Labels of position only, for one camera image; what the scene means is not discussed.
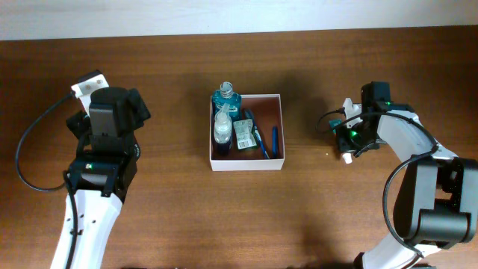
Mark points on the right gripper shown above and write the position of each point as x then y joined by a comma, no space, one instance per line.
343,145

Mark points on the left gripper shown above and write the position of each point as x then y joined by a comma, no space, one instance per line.
81,126

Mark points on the red green toothpaste tube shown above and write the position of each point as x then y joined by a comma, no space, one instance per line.
343,142

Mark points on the clear spray bottle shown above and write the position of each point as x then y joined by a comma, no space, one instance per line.
223,131

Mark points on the green dental floss pack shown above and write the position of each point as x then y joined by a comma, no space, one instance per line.
244,136

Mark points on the blue white toothbrush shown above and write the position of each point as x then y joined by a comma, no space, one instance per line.
249,115

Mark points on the blue mouthwash bottle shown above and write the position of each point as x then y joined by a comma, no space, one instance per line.
226,95

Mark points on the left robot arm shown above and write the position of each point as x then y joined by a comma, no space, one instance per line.
98,178

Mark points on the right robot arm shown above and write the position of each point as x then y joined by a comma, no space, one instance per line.
429,201

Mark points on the white cardboard box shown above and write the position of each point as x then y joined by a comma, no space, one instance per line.
267,109

